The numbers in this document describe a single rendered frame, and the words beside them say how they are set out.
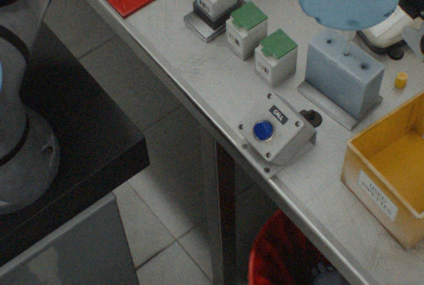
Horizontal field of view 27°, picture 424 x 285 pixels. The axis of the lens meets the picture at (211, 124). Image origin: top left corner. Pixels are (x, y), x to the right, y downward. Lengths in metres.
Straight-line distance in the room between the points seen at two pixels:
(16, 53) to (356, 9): 0.48
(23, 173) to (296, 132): 0.35
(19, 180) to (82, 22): 1.44
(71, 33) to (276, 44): 1.32
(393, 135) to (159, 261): 1.01
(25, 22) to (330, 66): 0.41
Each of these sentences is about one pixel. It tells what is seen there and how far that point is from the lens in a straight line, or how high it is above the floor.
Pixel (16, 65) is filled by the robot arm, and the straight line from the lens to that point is 1.01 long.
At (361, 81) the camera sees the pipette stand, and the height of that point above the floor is 0.97.
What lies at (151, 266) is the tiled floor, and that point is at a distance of 2.08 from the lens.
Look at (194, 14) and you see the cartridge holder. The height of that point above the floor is 0.89.
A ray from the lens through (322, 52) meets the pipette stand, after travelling 1.17.
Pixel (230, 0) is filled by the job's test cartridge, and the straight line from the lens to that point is 1.28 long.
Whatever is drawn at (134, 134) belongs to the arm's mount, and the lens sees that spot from 1.13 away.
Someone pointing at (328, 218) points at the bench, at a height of 0.87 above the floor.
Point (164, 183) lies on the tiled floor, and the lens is 2.17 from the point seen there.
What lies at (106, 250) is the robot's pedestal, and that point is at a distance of 1.28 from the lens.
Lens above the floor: 1.91
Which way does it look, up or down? 58 degrees down
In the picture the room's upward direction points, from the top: 3 degrees counter-clockwise
